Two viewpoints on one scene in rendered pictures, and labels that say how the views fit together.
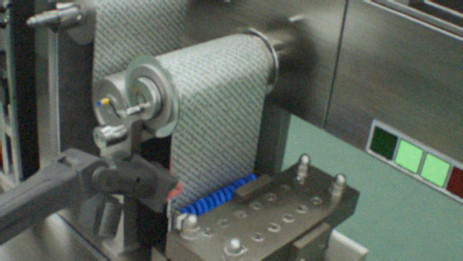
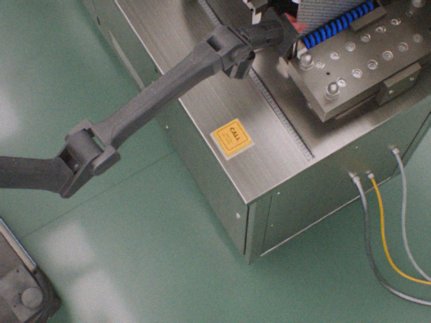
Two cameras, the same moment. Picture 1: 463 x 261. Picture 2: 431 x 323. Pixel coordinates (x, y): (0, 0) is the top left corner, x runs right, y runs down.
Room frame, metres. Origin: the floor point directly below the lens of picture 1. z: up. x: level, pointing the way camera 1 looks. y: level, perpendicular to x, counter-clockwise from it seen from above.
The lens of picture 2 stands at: (-0.01, -0.05, 2.77)
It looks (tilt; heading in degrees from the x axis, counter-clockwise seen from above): 71 degrees down; 21
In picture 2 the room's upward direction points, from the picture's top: 2 degrees counter-clockwise
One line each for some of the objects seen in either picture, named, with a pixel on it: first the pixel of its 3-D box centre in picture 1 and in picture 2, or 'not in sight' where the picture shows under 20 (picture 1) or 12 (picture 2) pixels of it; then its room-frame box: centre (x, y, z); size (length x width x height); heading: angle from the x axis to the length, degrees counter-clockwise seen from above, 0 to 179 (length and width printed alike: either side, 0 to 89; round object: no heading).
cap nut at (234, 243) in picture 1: (233, 249); (333, 89); (0.81, -0.03, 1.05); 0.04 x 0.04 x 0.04
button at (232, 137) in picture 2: not in sight; (232, 137); (0.67, 0.17, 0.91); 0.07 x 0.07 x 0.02; 50
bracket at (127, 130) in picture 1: (119, 187); (258, 14); (0.95, 0.19, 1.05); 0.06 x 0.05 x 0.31; 140
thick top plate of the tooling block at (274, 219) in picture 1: (269, 223); (374, 52); (0.96, -0.10, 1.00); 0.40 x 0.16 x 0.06; 140
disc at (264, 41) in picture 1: (249, 63); not in sight; (1.15, -0.02, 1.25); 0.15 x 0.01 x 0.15; 50
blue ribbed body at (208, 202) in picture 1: (221, 197); (339, 24); (0.99, 0.00, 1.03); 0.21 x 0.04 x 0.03; 140
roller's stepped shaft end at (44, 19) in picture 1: (40, 20); not in sight; (1.05, 0.38, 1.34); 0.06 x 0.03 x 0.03; 140
